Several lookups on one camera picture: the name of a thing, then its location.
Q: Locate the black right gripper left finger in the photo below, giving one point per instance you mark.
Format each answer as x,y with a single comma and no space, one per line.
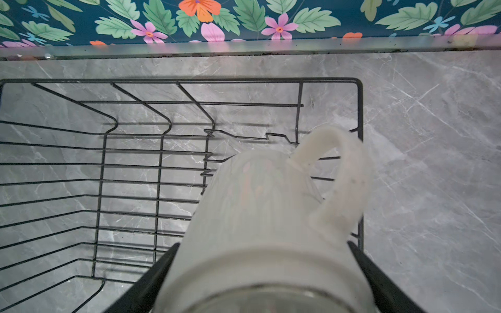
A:
142,295

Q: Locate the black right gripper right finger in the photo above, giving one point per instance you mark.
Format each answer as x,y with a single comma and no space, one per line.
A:
388,297

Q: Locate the black wire dish rack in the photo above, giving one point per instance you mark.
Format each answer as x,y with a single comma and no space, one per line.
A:
101,177

